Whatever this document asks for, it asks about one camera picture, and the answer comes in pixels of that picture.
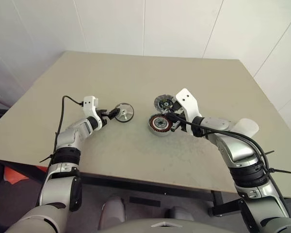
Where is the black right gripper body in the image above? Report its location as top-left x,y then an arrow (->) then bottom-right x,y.
171,105 -> 189,133

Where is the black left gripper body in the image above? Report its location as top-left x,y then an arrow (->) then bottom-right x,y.
97,109 -> 110,127

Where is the silver round rotor disc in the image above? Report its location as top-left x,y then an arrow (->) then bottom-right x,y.
114,102 -> 135,124

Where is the grey motor cover plate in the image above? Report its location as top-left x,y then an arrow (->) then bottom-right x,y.
153,93 -> 178,115

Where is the motor stator with copper windings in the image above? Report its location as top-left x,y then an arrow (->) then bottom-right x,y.
146,113 -> 173,137

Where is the white translucent plastic cup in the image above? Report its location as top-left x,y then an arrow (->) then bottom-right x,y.
235,118 -> 259,139

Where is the grey rounded shape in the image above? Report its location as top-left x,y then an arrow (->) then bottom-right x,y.
98,196 -> 126,230

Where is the orange object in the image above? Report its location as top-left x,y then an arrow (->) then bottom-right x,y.
3,166 -> 30,182

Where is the silver robot torso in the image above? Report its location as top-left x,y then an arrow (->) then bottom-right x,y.
100,217 -> 262,233

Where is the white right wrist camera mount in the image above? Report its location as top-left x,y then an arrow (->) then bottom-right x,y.
175,88 -> 202,135

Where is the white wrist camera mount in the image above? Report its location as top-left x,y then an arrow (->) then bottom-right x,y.
175,88 -> 202,135
83,96 -> 105,131

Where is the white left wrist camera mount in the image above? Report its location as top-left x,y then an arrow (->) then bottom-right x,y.
83,96 -> 105,131

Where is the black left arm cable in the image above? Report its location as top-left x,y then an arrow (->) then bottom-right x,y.
47,96 -> 84,172

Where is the black table frame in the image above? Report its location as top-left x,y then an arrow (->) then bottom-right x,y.
0,161 -> 244,217

